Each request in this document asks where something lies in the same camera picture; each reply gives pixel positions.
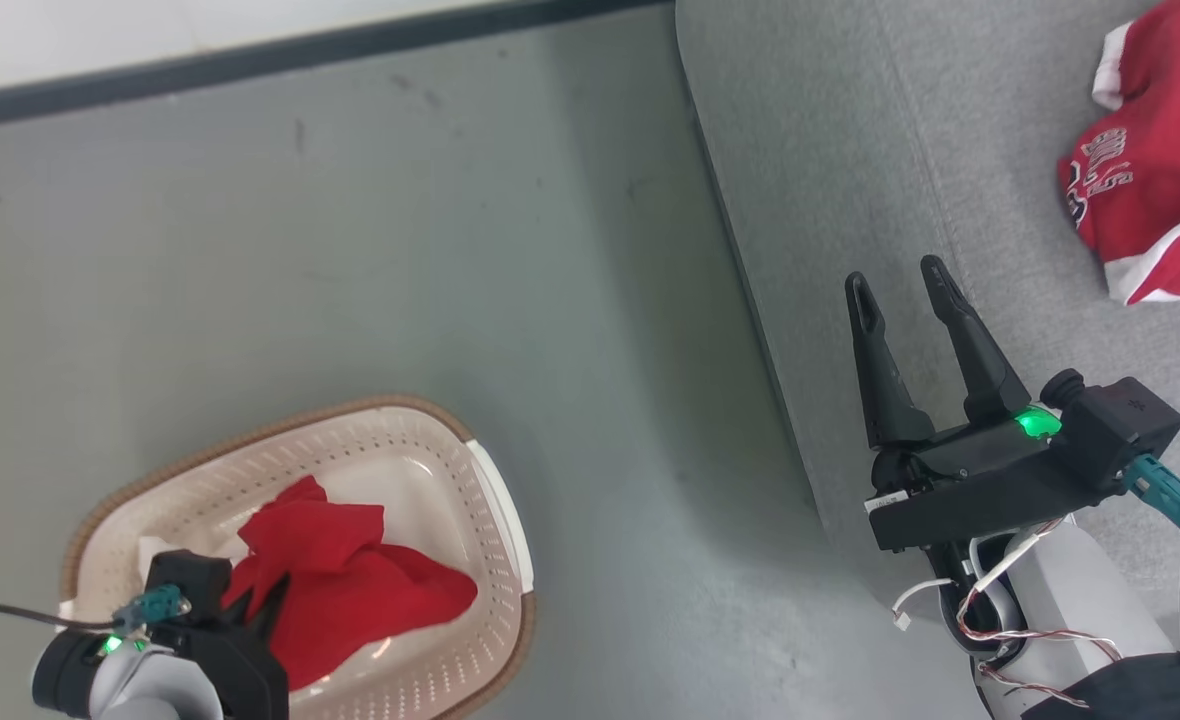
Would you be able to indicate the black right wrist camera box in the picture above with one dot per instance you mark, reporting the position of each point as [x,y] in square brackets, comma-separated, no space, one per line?
[1120,425]

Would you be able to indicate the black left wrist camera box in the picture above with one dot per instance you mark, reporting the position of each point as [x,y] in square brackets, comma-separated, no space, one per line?
[188,582]

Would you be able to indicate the teal camera connector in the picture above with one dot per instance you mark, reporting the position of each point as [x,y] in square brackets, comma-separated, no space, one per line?
[155,605]
[1165,495]

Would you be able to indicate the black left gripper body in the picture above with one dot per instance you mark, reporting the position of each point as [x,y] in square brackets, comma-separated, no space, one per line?
[245,670]

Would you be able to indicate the teal right camera connector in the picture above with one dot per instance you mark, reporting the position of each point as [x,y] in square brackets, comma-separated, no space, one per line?
[1165,495]

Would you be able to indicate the red white sports jersey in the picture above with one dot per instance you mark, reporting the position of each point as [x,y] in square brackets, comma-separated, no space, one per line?
[1160,170]

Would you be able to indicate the dark grey baseboard strip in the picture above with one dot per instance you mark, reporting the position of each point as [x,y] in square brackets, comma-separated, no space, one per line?
[250,60]

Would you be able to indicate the plain red garment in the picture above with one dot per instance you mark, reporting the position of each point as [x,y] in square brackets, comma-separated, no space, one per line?
[350,590]

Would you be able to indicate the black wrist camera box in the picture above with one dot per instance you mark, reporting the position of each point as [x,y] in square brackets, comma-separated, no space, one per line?
[188,582]
[1120,425]

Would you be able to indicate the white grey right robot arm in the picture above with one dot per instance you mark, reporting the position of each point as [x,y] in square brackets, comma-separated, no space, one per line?
[1070,610]

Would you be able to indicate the teal left camera connector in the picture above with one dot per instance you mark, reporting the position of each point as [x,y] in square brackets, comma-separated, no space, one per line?
[155,605]

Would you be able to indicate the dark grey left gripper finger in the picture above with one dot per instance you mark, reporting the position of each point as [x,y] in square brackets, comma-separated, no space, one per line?
[239,606]
[272,610]

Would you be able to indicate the beige perforated laundry basket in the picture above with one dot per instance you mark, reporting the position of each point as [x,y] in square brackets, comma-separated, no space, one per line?
[420,470]

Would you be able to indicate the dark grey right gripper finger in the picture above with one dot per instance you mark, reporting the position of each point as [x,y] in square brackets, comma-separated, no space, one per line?
[885,385]
[985,370]

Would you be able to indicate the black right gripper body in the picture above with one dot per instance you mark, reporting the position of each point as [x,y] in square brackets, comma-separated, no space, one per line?
[980,480]

